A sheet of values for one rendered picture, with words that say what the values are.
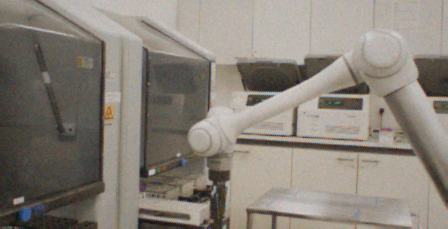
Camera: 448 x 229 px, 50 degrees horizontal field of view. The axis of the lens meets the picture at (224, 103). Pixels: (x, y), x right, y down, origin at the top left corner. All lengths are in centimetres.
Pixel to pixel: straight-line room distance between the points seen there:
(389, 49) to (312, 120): 261
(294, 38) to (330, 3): 41
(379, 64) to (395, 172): 261
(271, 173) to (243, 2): 153
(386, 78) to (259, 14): 305
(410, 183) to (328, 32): 138
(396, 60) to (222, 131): 52
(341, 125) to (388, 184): 56
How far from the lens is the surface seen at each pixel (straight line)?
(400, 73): 134
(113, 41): 150
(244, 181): 405
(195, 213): 164
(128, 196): 162
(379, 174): 386
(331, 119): 385
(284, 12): 425
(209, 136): 139
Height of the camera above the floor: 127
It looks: 2 degrees down
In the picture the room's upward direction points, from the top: 2 degrees clockwise
